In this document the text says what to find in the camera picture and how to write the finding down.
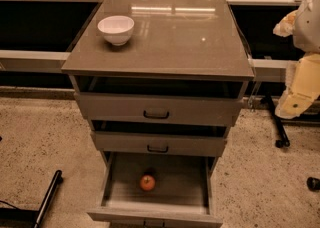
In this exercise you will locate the black drawer handle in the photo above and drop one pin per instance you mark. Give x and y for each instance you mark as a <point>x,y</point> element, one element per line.
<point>150,115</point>
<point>157,150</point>

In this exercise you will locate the grey bottom drawer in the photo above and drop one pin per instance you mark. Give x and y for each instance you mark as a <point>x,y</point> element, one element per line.
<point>181,198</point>

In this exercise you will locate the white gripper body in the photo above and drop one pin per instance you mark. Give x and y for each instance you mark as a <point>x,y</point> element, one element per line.
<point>308,28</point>

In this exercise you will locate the grey metal rail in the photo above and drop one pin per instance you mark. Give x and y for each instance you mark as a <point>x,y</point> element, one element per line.
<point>32,61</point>

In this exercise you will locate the grey top drawer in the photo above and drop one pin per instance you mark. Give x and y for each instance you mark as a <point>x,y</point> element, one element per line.
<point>188,101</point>

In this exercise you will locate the grey drawer cabinet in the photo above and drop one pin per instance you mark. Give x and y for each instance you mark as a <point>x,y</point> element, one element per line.
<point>172,39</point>

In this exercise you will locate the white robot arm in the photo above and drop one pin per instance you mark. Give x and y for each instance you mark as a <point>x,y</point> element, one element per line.
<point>306,32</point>

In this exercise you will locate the black caster wheel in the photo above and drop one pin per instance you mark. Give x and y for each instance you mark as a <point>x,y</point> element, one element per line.
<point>313,184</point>

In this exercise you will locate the grey middle drawer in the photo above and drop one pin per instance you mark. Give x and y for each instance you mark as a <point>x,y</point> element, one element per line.
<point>193,140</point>

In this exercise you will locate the red apple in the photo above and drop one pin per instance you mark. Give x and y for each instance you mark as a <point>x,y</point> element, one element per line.
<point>147,183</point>

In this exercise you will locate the black stand leg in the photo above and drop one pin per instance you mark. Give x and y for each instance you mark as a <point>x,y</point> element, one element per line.
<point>55,182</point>
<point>282,140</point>

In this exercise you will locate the white ceramic bowl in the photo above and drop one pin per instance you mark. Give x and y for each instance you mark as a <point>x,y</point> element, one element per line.
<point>116,30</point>

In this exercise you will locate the black top drawer handle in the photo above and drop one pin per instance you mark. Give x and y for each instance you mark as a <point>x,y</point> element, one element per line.
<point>150,115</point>

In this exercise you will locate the grey drawer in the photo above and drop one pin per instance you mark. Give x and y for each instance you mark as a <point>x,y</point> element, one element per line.
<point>193,140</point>
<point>181,198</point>
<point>188,101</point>

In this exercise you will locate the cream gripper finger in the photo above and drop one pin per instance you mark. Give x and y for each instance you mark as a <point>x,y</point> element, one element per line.
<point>291,106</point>
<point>285,27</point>

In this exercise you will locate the black stand leg left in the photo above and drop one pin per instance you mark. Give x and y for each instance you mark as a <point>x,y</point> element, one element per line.
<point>55,182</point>

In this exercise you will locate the black stand leg right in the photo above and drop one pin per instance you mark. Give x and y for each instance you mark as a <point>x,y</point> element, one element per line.
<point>282,140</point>

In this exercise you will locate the black middle drawer handle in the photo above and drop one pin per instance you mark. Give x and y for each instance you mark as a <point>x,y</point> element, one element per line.
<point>157,150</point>

